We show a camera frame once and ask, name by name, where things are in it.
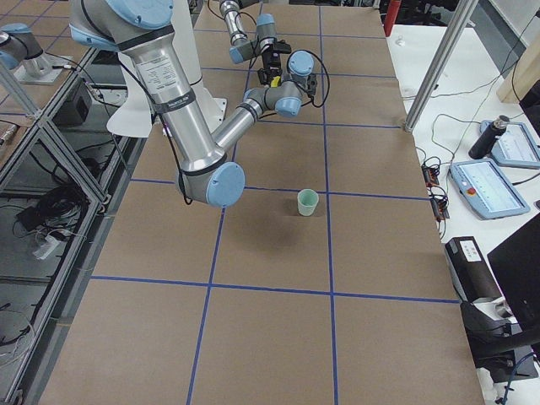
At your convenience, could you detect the black box with label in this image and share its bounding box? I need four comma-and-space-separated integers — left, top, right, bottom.
445, 236, 502, 304

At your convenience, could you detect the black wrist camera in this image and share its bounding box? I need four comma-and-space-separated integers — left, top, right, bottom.
273, 40, 292, 54
305, 74, 317, 97

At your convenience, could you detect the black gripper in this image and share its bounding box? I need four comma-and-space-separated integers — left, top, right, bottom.
260, 50, 282, 83

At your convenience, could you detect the far teach pendant tablet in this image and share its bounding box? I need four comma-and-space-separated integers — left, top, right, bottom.
489, 121, 539, 169

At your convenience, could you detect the white camera pedestal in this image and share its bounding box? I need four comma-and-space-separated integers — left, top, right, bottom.
171, 0, 227, 132

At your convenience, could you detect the teach pendant tablet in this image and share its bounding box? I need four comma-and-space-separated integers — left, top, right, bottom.
450, 159, 530, 219
489, 121, 539, 169

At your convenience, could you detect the green plastic cup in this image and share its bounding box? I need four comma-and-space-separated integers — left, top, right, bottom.
297, 189, 319, 216

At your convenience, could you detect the yellow plastic cup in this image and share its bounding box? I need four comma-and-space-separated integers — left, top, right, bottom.
270, 76, 281, 88

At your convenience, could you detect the near teach pendant tablet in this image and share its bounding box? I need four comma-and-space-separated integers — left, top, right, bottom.
450, 159, 530, 219

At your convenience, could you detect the aluminium frame post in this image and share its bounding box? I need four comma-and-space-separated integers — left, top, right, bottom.
403, 0, 478, 133

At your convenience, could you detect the black monitor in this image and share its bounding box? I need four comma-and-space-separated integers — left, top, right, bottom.
488, 215, 539, 329

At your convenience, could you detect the black water bottle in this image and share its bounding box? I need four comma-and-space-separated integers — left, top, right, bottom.
468, 115, 510, 159

